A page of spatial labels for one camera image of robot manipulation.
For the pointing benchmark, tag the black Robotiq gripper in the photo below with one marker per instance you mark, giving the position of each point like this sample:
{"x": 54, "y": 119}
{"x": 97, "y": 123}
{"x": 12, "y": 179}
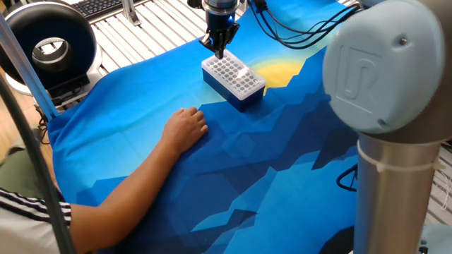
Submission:
{"x": 220, "y": 23}

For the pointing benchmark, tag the white blue test tube rack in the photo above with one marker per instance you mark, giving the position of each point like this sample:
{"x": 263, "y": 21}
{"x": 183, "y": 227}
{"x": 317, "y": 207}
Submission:
{"x": 233, "y": 75}

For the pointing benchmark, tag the person right forearm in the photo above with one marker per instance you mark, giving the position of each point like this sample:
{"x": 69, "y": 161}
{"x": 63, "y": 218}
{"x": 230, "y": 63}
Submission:
{"x": 116, "y": 208}

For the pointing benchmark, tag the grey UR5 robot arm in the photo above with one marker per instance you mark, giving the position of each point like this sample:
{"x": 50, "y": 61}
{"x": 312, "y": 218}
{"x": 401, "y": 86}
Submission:
{"x": 385, "y": 70}

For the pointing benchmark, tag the person right hand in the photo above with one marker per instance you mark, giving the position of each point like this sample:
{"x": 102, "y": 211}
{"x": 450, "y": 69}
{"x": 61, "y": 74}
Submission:
{"x": 183, "y": 128}

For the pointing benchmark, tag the black computer keyboard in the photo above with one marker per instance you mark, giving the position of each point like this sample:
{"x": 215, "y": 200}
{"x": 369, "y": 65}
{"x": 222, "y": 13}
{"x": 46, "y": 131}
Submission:
{"x": 95, "y": 6}

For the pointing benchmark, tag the blue mountain print cloth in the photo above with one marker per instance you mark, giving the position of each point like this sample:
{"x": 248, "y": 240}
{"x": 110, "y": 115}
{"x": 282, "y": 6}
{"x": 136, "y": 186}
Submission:
{"x": 123, "y": 123}

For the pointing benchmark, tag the person torso striped shirt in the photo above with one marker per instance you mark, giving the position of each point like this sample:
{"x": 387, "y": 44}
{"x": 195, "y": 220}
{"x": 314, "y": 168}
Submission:
{"x": 24, "y": 218}

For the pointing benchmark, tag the small metal upright bracket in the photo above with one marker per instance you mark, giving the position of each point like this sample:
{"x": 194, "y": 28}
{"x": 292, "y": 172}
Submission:
{"x": 130, "y": 12}

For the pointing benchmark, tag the slanted aluminium frame post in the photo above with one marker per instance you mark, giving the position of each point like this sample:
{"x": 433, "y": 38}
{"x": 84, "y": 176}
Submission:
{"x": 24, "y": 63}

